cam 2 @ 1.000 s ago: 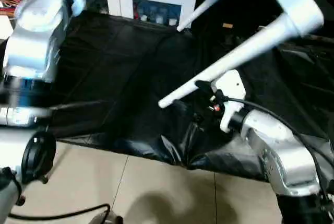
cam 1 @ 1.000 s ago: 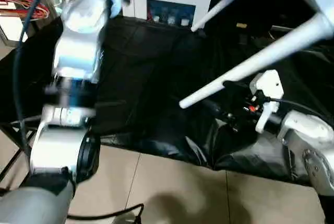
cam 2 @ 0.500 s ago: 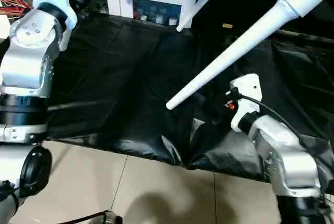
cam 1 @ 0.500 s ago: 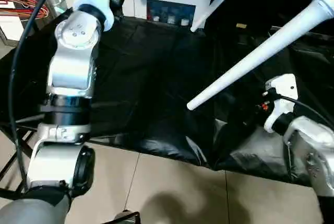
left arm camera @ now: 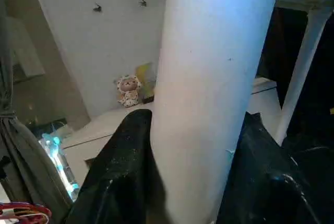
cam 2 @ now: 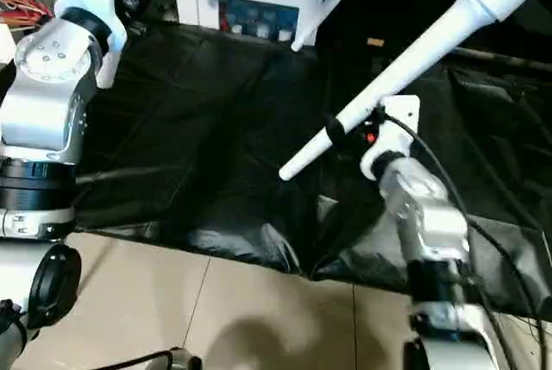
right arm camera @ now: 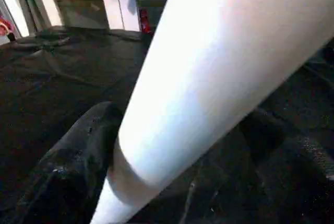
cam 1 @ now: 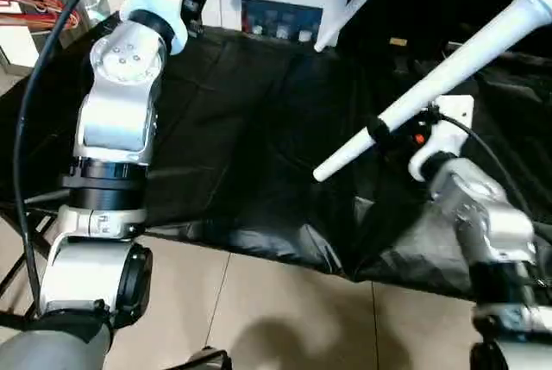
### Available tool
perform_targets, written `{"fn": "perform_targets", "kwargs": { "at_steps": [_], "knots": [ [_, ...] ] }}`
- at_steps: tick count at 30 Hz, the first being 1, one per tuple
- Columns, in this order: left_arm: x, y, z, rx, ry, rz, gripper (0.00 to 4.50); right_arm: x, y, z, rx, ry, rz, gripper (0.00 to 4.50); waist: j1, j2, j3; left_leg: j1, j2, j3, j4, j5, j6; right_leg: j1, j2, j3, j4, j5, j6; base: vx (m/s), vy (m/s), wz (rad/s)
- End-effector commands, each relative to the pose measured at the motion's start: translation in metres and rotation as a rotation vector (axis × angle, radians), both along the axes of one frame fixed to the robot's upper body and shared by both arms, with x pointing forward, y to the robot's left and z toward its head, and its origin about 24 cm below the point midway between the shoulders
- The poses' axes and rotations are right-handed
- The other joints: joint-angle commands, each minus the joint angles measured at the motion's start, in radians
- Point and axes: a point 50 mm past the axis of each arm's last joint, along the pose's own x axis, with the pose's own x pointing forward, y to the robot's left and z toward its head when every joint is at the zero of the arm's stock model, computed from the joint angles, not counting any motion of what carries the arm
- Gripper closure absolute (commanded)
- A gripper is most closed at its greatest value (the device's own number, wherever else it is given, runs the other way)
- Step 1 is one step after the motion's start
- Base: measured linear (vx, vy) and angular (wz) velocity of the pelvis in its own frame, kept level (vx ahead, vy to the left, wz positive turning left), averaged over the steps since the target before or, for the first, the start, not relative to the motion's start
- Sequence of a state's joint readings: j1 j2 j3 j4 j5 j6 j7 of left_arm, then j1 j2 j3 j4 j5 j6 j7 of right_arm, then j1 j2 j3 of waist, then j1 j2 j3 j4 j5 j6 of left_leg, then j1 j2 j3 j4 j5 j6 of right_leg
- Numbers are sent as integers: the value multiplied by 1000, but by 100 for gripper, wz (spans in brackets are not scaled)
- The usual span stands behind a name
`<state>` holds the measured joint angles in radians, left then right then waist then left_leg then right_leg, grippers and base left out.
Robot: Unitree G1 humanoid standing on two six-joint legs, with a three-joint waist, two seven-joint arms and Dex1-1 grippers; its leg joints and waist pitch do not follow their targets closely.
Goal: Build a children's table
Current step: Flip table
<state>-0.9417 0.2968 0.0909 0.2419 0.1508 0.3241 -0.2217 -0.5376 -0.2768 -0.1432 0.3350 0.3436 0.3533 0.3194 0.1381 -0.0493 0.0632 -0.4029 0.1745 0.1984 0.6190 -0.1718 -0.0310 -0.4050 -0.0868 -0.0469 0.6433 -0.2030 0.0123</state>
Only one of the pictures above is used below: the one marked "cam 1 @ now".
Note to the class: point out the white plastic table leg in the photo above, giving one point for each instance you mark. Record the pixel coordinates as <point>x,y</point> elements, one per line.
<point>453,68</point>
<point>358,3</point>

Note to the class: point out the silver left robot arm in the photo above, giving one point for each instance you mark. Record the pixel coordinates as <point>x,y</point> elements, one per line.
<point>116,107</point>

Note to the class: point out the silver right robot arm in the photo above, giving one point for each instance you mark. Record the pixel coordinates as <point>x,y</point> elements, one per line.
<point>487,215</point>

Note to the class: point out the small tan label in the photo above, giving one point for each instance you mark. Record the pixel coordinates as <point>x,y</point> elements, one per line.
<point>399,41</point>

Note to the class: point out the black mat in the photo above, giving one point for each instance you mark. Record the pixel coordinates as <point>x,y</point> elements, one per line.
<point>259,128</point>

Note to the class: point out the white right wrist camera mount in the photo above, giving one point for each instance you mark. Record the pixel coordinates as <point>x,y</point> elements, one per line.
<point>453,115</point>

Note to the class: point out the black folding stand frame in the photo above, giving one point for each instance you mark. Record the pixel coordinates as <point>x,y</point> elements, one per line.
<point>13,317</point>

